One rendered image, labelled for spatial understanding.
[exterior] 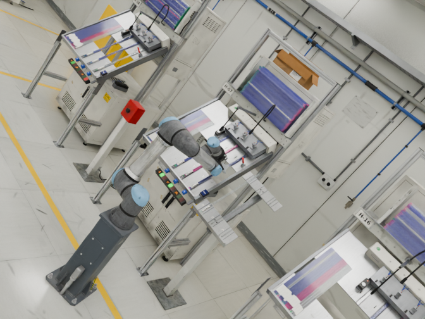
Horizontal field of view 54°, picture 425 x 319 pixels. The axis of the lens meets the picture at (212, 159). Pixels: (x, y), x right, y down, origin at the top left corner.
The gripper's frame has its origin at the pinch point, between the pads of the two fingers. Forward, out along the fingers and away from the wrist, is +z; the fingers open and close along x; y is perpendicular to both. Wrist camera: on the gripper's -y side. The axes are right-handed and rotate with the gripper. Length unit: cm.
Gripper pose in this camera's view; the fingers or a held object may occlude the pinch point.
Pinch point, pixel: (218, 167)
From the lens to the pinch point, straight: 292.8
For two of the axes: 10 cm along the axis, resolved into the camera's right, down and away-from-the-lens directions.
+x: -5.9, -6.6, 4.6
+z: 1.6, 4.6, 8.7
